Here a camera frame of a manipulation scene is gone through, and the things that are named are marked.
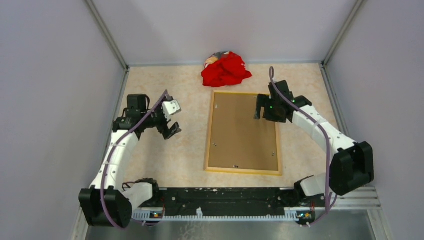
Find yellow wooden photo frame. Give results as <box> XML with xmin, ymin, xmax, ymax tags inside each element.
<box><xmin>203</xmin><ymin>90</ymin><xmax>283</xmax><ymax>176</ymax></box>

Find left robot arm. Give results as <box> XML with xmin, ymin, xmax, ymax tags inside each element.
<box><xmin>78</xmin><ymin>91</ymin><xmax>182</xmax><ymax>230</ymax></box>

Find aluminium front rail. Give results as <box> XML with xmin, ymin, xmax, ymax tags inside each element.
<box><xmin>72</xmin><ymin>186</ymin><xmax>393</xmax><ymax>240</ymax></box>

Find red crumpled cloth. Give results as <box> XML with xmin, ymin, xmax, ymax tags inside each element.
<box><xmin>201</xmin><ymin>51</ymin><xmax>253</xmax><ymax>88</ymax></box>

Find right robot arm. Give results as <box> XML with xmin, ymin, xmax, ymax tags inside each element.
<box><xmin>254</xmin><ymin>80</ymin><xmax>375</xmax><ymax>206</ymax></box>

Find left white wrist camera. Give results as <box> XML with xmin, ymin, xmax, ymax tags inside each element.
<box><xmin>161</xmin><ymin>99</ymin><xmax>182</xmax><ymax>122</ymax></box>

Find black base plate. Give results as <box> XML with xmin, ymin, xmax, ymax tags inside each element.
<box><xmin>139</xmin><ymin>187</ymin><xmax>325</xmax><ymax>217</ymax></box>

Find brown backing board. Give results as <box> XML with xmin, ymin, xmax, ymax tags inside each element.
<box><xmin>207</xmin><ymin>92</ymin><xmax>280</xmax><ymax>172</ymax></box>

